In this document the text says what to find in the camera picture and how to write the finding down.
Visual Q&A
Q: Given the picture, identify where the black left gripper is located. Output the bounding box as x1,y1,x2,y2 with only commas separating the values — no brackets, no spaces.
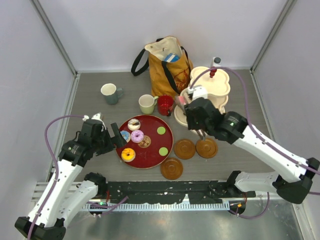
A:
91,122,126,156

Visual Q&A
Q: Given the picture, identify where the pink sandwich cookie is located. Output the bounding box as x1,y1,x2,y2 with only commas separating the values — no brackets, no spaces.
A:
175,95,187,108

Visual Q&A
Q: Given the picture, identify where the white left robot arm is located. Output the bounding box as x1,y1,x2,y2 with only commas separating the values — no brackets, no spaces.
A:
14,114,127,240

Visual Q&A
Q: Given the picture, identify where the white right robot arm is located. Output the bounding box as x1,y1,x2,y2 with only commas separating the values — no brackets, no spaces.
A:
183,97,320,204

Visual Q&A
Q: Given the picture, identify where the blue frosted donut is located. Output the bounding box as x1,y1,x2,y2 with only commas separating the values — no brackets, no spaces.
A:
120,130,131,143

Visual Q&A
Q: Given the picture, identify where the yellow frosted donut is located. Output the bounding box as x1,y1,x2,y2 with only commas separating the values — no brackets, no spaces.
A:
120,148,136,163

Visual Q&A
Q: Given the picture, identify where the purple sprinkled donut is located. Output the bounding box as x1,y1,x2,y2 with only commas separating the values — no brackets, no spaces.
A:
130,130,145,144

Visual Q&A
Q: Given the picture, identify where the chocolate white frosted donut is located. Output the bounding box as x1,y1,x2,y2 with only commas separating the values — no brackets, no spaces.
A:
127,118,141,131

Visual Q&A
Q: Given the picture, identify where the round red lacquer tray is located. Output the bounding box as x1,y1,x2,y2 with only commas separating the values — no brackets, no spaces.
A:
116,115,174,169

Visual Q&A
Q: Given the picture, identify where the brown wooden saucer right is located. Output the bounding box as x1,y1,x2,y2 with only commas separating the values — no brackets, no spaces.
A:
195,137,218,159

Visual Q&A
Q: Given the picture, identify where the brown wooden saucer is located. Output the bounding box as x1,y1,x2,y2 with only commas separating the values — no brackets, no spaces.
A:
160,157,184,180
174,138,196,160
195,137,218,159

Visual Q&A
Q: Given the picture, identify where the three-tier cream cake stand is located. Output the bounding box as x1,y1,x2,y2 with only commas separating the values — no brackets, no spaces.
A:
173,66,231,127

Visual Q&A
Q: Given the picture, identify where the red ceramic mug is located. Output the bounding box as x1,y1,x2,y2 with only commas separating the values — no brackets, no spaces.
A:
157,95,174,117

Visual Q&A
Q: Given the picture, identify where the brown wooden saucer left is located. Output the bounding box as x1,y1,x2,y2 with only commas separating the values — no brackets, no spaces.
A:
174,138,196,160

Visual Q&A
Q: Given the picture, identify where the green macaron upper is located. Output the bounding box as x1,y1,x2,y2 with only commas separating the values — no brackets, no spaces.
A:
157,126,166,135

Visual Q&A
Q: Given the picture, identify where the green macaron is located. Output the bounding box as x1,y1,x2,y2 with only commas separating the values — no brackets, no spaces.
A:
158,147,169,156
157,126,166,135

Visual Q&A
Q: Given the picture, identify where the green macaron lower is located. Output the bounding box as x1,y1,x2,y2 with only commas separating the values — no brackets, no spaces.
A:
158,147,169,156

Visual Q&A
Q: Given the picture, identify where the light green ceramic mug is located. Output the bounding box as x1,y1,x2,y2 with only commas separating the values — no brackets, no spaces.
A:
138,94,159,115

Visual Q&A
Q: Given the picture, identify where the grey-green ceramic mug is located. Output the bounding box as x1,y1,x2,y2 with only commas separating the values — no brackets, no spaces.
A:
100,83,124,105

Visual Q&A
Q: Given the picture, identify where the white bottle grey cap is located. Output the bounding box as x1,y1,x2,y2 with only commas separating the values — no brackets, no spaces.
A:
211,57,221,67

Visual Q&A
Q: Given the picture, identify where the yellow canvas tote bag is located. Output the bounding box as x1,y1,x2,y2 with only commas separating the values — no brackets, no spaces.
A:
130,36,194,97

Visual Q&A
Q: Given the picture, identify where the brown wooden saucer front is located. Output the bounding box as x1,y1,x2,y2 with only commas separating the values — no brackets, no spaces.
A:
160,157,184,180

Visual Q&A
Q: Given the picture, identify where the blue white box in bag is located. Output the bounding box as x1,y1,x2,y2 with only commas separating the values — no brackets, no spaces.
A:
163,53,180,63

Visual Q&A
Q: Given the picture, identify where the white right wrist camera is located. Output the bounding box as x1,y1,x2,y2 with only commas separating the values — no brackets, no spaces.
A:
188,85,208,101

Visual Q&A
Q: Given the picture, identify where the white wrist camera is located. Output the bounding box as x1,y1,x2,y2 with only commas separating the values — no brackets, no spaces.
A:
91,112,103,121
188,85,208,101

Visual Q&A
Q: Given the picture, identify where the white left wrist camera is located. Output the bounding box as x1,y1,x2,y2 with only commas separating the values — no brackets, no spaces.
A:
91,112,103,121

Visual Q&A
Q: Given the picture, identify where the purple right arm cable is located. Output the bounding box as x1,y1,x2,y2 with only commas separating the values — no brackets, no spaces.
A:
188,66,320,220

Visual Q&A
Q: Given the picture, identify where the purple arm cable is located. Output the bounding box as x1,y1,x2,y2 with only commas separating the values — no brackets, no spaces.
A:
26,114,128,240
188,66,320,220

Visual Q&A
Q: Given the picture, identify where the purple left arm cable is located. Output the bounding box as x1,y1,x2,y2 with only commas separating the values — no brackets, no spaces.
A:
26,114,128,240

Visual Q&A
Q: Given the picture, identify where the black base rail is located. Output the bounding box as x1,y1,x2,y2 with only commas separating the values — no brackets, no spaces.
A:
107,180,232,205

